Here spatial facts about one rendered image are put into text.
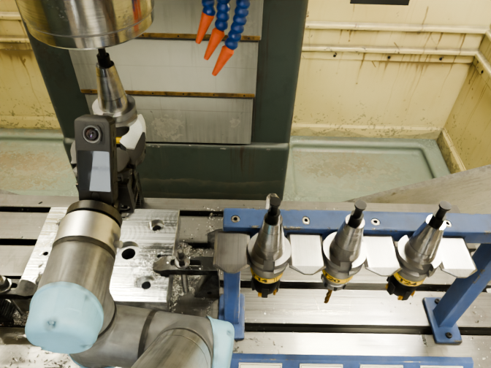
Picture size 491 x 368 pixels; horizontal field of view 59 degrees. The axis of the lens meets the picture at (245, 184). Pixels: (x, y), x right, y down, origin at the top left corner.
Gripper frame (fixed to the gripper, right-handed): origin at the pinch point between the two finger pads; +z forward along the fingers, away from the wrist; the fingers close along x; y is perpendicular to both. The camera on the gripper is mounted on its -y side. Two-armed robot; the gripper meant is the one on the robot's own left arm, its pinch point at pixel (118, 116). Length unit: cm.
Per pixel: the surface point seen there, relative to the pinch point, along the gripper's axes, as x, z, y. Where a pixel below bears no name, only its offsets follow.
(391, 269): 40.9, -21.3, 10.0
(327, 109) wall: 55, 80, 58
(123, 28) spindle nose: 5.2, -6.9, -18.2
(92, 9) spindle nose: 2.6, -8.5, -21.1
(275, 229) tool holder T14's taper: 23.7, -19.7, 3.1
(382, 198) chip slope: 67, 38, 62
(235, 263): 18.6, -20.6, 10.0
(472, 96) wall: 102, 71, 44
